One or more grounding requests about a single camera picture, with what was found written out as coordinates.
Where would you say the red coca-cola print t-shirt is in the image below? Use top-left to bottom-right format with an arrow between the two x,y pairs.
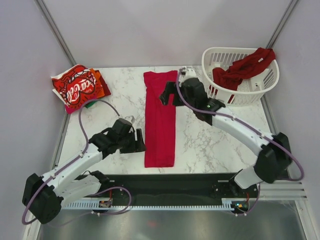
51,64 -> 98,114

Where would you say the orange folded t-shirt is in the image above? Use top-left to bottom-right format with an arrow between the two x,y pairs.
90,68 -> 105,99

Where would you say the aluminium extrusion rail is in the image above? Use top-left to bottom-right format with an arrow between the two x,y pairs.
259,180 -> 307,201

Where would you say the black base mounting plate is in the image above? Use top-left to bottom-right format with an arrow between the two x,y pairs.
101,173 -> 258,206

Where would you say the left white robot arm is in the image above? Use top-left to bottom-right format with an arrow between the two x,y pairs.
22,128 -> 146,224

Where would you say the green folded t-shirt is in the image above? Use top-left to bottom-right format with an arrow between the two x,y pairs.
84,99 -> 97,109

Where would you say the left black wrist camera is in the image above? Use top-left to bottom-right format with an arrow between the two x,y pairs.
111,118 -> 134,137

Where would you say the dark red folded t-shirt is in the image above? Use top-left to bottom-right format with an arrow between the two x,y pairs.
101,81 -> 111,97

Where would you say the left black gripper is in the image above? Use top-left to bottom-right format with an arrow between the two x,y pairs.
117,128 -> 146,154

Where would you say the light blue cable duct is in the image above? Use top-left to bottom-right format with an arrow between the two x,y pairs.
62,198 -> 248,211

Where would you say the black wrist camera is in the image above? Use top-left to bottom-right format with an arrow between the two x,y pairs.
181,77 -> 208,109
111,118 -> 134,137

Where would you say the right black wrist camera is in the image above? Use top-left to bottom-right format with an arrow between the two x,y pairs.
181,77 -> 208,109

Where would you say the bright red t-shirt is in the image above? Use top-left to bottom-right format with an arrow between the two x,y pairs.
143,70 -> 178,168

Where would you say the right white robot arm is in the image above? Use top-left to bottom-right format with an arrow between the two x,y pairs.
159,78 -> 292,197

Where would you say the white plastic laundry basket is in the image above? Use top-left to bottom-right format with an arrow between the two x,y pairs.
201,47 -> 280,106

